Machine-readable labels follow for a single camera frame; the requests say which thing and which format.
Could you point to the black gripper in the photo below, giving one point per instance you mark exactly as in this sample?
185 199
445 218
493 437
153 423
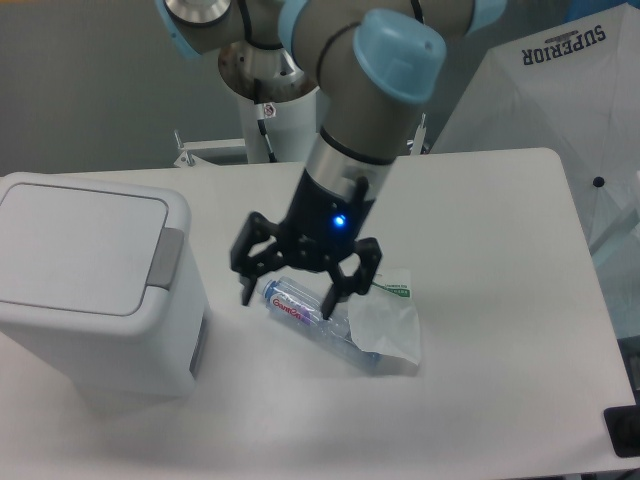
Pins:
319 230

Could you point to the clear plastic water bottle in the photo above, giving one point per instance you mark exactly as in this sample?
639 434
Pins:
299 308

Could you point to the white and green plastic pouch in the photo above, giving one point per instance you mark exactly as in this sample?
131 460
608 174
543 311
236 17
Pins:
385 320

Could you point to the white push-button trash can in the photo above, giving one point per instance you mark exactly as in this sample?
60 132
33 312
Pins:
98 280

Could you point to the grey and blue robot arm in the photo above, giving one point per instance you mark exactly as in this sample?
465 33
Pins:
378 63

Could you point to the white Superior umbrella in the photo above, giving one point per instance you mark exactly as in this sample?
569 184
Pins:
573 89

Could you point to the black device at table edge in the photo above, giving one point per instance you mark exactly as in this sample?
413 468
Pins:
622 423

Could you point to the white metal mounting frame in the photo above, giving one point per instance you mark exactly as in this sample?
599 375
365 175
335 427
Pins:
235 151

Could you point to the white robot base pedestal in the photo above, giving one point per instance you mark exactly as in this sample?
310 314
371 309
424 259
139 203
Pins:
277 102

